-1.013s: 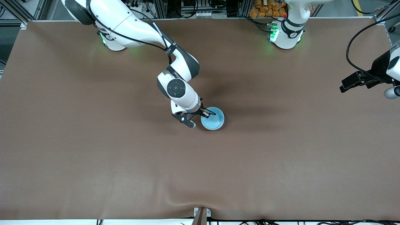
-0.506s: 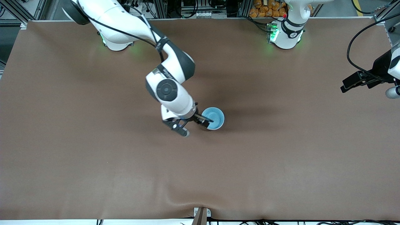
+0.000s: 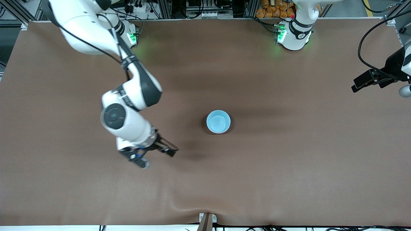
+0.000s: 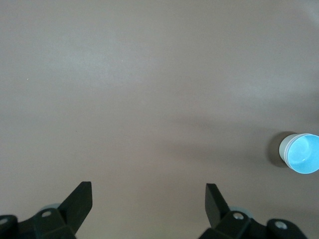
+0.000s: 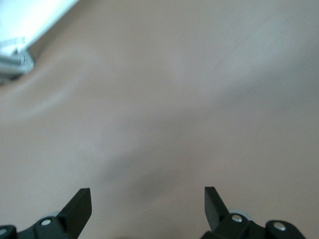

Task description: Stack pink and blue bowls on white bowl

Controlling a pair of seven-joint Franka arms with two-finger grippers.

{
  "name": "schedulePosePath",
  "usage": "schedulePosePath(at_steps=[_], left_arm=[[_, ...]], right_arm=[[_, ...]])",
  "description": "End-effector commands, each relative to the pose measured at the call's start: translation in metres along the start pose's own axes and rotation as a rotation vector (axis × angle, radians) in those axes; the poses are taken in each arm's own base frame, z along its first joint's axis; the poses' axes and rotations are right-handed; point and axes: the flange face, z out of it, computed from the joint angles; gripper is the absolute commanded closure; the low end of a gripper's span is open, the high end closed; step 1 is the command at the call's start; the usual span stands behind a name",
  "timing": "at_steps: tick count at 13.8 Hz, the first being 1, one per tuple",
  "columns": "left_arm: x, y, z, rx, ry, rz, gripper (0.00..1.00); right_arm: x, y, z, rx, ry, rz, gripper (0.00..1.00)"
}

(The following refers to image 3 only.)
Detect blue bowl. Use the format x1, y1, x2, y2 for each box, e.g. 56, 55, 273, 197
206, 110, 231, 134

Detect brown table mat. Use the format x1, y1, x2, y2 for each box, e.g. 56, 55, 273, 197
0, 19, 411, 227

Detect orange snack bags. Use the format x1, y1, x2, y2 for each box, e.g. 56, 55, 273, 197
256, 0, 295, 19

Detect white power strip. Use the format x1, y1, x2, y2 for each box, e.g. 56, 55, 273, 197
125, 0, 149, 14

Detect black electronics box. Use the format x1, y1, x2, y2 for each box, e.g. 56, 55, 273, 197
186, 0, 235, 19

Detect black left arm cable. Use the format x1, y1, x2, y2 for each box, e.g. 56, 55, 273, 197
358, 10, 411, 81

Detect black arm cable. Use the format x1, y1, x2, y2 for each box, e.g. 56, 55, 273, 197
358, 10, 411, 81
58, 13, 132, 81

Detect aluminium frame corner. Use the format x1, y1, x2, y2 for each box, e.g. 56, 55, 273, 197
384, 0, 411, 45
0, 0, 52, 30

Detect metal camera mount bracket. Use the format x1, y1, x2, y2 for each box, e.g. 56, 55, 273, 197
197, 212, 217, 231

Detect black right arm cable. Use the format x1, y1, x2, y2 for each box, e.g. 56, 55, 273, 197
58, 13, 132, 81

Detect aluminium frame post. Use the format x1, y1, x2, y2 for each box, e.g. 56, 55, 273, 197
244, 0, 259, 18
160, 0, 172, 19

